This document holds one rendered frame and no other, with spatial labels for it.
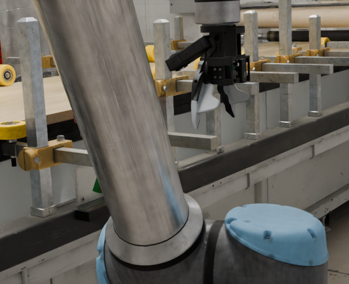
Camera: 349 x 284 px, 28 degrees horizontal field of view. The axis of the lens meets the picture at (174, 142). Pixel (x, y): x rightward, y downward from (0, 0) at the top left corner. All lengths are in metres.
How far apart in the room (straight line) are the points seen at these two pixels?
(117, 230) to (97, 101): 0.25
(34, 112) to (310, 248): 0.84
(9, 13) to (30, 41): 4.22
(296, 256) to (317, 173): 2.56
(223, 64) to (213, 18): 0.09
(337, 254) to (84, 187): 1.84
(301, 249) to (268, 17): 3.52
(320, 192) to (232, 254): 2.60
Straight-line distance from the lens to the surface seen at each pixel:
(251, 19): 2.43
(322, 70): 2.37
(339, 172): 3.82
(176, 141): 1.77
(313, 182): 3.53
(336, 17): 4.27
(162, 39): 2.01
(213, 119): 2.25
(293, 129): 2.68
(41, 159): 1.67
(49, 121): 1.96
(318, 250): 1.04
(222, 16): 1.38
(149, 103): 0.88
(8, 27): 5.88
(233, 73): 1.40
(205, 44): 1.42
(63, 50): 0.82
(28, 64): 1.65
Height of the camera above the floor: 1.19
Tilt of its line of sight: 11 degrees down
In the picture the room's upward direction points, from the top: 3 degrees counter-clockwise
